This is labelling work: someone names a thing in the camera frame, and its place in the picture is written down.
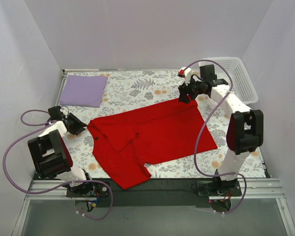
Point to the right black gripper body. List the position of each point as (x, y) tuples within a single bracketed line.
[(186, 91)]

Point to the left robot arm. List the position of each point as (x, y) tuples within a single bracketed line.
[(51, 157)]

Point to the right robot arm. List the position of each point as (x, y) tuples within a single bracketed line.
[(245, 131)]

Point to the white plastic basket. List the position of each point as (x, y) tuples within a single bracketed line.
[(243, 87)]

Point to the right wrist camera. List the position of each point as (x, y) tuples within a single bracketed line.
[(185, 73)]

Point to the folded purple t shirt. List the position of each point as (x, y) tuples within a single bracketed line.
[(83, 91)]

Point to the aluminium frame rail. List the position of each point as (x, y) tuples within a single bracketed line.
[(257, 188)]

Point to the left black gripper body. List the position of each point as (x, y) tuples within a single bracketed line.
[(75, 124)]

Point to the red t shirt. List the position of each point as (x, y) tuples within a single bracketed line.
[(125, 142)]

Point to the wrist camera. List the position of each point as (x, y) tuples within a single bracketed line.
[(65, 111), (185, 73)]

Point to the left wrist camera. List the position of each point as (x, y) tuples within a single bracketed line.
[(65, 111)]

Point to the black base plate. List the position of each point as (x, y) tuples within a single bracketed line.
[(173, 192)]

